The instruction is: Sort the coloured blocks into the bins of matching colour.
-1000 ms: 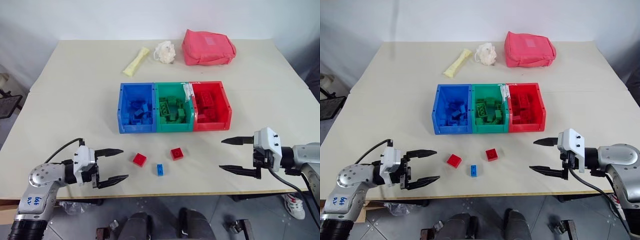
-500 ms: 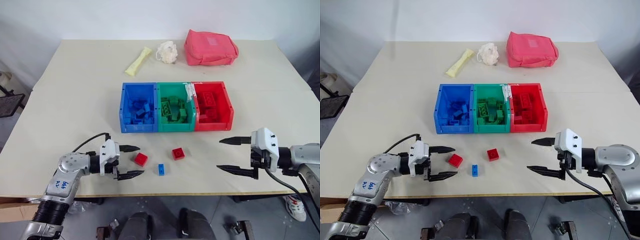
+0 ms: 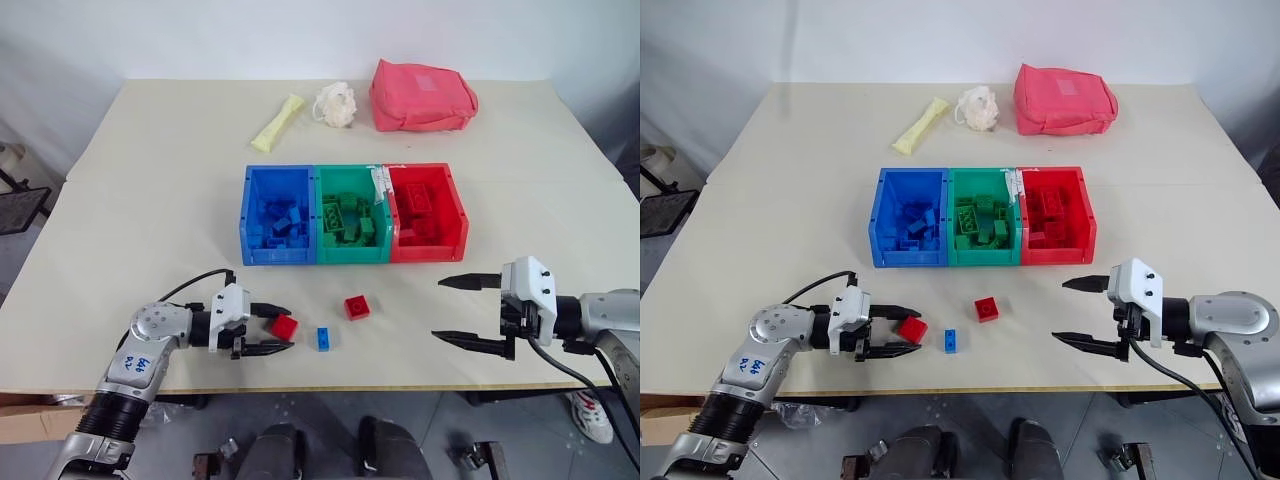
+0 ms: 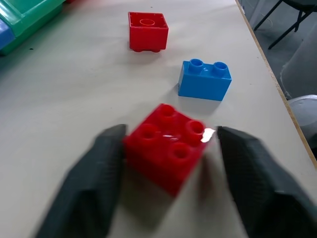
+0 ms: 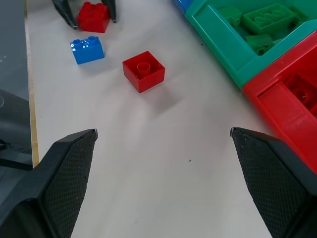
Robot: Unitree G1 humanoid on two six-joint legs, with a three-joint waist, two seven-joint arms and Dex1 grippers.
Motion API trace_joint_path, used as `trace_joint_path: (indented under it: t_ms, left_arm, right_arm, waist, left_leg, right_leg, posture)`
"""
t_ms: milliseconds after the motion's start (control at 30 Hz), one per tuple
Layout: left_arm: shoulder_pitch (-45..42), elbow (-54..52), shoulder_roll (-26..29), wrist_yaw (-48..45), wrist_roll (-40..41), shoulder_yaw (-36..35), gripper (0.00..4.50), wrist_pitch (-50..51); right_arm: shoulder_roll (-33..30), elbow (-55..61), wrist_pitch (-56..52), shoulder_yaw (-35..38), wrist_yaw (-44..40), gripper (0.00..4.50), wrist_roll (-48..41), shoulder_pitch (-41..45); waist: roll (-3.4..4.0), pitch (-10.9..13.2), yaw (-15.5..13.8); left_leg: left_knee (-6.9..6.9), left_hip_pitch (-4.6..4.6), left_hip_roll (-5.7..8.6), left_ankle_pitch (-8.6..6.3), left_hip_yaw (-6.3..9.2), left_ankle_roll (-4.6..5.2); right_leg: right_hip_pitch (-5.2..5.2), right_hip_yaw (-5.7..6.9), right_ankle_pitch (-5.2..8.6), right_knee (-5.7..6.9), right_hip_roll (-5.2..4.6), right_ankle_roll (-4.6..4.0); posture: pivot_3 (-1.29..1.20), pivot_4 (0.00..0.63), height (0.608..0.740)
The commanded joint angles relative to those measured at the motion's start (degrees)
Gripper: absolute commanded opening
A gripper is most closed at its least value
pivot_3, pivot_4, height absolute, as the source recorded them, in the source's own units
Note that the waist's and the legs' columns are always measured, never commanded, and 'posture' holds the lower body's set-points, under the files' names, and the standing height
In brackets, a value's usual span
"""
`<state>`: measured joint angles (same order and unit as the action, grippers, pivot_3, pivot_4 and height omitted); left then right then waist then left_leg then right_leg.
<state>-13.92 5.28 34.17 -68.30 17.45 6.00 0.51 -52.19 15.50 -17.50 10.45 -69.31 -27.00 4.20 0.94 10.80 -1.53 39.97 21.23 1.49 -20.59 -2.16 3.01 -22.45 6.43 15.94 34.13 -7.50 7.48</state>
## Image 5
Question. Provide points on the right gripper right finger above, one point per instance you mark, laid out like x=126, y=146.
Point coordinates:
x=280, y=188

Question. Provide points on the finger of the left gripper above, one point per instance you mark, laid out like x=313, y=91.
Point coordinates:
x=112, y=10
x=66, y=13

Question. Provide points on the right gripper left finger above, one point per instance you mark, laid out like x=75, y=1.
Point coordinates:
x=49, y=188

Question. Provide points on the red block with studs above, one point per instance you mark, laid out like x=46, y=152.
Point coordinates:
x=94, y=18

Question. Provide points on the blue two-stud block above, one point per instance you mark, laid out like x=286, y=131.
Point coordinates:
x=88, y=52

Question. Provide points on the red plastic bin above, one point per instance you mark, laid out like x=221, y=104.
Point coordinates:
x=284, y=119

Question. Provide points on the red hollow square block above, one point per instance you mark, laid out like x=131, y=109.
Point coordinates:
x=143, y=72

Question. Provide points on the blue plastic bin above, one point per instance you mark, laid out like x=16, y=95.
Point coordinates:
x=183, y=4

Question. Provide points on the red block in bin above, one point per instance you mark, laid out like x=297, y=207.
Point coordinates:
x=302, y=93

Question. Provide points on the green plastic bin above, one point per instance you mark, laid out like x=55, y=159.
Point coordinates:
x=218, y=37

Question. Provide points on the small green block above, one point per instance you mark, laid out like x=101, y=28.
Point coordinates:
x=258, y=43
x=230, y=15

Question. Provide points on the large green hollow block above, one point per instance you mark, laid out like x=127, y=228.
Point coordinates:
x=268, y=18

